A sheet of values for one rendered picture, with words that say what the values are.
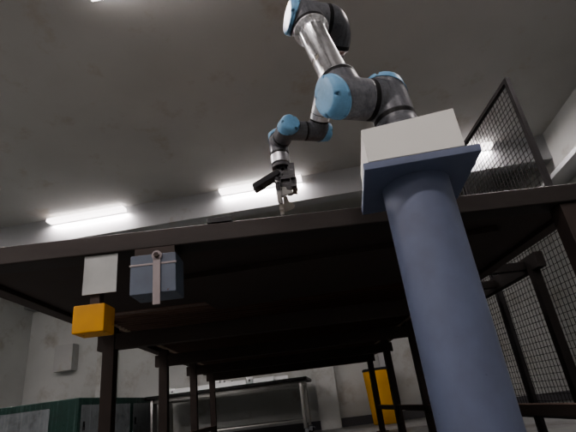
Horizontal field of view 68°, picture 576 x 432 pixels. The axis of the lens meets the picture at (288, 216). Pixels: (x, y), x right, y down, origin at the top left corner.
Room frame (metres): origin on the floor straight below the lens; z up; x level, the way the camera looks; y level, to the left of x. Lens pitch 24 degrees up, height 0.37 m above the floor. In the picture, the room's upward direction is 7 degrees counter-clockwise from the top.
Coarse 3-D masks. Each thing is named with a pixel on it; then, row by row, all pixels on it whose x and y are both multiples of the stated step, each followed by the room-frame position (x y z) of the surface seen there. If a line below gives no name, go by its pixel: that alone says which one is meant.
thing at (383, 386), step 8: (376, 368) 6.46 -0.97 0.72; (384, 368) 6.46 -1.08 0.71; (368, 376) 6.55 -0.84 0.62; (376, 376) 6.47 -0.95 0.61; (384, 376) 6.47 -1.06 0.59; (368, 384) 6.58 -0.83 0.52; (384, 384) 6.47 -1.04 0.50; (368, 392) 6.62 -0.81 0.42; (384, 392) 6.48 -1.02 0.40; (384, 400) 6.48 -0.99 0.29; (392, 400) 6.50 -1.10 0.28; (376, 416) 6.56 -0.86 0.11; (384, 416) 6.50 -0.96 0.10; (392, 416) 6.50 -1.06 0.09; (376, 424) 6.61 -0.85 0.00
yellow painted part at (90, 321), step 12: (96, 300) 1.23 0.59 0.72; (84, 312) 1.19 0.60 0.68; (96, 312) 1.19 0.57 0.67; (108, 312) 1.22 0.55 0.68; (72, 324) 1.19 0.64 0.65; (84, 324) 1.19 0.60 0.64; (96, 324) 1.19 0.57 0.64; (108, 324) 1.22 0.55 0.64; (84, 336) 1.24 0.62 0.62; (96, 336) 1.26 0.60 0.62
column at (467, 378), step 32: (384, 160) 0.88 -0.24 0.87; (416, 160) 0.87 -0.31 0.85; (448, 160) 0.89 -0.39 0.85; (384, 192) 1.00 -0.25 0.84; (416, 192) 0.93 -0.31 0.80; (448, 192) 0.94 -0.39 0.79; (416, 224) 0.93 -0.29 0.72; (448, 224) 0.93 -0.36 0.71; (416, 256) 0.95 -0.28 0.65; (448, 256) 0.92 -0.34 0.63; (416, 288) 0.96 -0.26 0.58; (448, 288) 0.92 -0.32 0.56; (480, 288) 0.95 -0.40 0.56; (416, 320) 0.99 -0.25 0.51; (448, 320) 0.93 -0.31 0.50; (480, 320) 0.93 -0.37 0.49; (448, 352) 0.93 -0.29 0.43; (480, 352) 0.92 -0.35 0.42; (448, 384) 0.94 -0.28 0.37; (480, 384) 0.92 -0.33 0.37; (512, 384) 0.97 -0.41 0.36; (448, 416) 0.96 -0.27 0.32; (480, 416) 0.92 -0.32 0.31; (512, 416) 0.93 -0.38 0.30
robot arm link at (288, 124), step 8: (280, 120) 1.31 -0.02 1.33; (288, 120) 1.31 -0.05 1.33; (296, 120) 1.32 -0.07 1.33; (280, 128) 1.32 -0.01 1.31; (288, 128) 1.31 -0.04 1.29; (296, 128) 1.32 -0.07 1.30; (304, 128) 1.35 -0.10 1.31; (280, 136) 1.36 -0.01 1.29; (288, 136) 1.35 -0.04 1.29; (296, 136) 1.36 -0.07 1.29; (304, 136) 1.38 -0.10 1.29; (280, 144) 1.40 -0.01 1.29; (288, 144) 1.41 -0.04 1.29
